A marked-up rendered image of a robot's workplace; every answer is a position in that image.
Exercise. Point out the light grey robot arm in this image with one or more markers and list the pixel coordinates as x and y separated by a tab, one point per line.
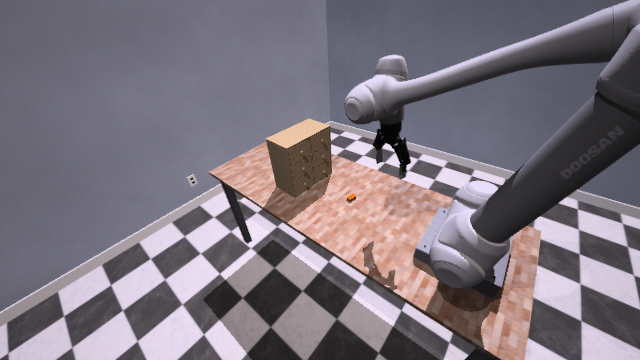
604	129

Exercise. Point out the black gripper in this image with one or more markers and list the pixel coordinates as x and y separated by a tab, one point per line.
391	139

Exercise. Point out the brown wooden drawer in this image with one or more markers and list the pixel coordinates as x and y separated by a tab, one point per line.
320	139
321	156
322	170
301	168
303	183
299	151

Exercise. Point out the light wooden chest of drawers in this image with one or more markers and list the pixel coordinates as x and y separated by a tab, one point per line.
279	144

